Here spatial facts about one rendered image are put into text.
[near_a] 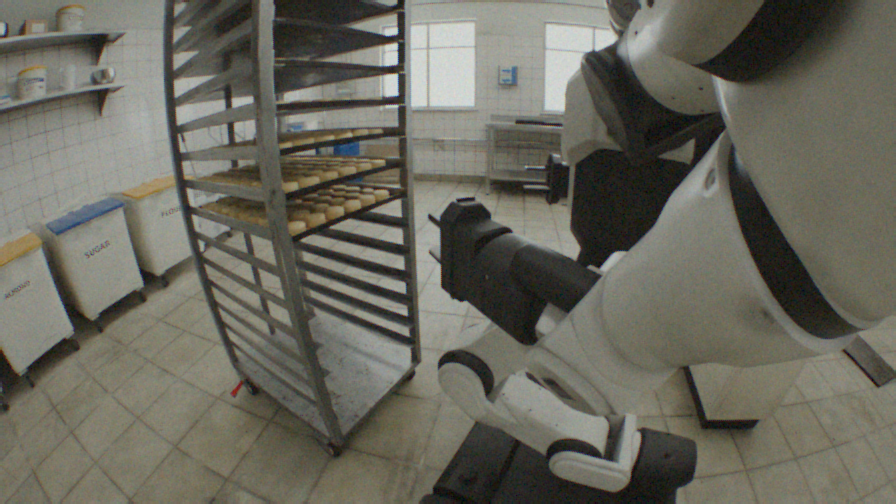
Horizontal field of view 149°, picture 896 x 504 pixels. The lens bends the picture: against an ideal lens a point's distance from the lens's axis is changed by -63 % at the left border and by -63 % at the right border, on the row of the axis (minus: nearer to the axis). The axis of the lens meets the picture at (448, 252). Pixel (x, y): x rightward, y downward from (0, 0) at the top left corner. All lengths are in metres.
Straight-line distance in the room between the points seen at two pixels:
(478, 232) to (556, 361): 0.18
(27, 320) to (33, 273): 0.26
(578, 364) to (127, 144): 3.33
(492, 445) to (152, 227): 2.48
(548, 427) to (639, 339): 0.70
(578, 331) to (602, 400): 0.04
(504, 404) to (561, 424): 0.15
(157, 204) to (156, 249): 0.32
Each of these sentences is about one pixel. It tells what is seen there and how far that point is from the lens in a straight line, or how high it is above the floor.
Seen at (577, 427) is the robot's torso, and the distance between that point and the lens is 0.87.
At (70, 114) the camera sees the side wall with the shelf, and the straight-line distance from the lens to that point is 3.18.
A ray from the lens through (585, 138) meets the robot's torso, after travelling 0.44.
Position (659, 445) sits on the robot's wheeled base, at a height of 0.36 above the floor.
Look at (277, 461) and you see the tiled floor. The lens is 1.29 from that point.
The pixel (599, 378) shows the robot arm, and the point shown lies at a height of 0.89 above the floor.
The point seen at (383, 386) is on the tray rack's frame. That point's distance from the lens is 1.21.
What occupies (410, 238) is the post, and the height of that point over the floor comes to 0.64.
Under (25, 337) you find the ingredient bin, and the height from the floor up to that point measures 0.28.
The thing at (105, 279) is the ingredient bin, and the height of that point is 0.30.
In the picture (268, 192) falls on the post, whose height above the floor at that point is 0.89.
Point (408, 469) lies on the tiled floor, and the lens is 1.17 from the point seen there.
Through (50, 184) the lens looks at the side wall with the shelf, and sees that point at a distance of 3.08.
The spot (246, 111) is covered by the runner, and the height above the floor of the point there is 1.05.
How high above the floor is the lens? 1.02
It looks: 24 degrees down
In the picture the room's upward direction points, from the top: straight up
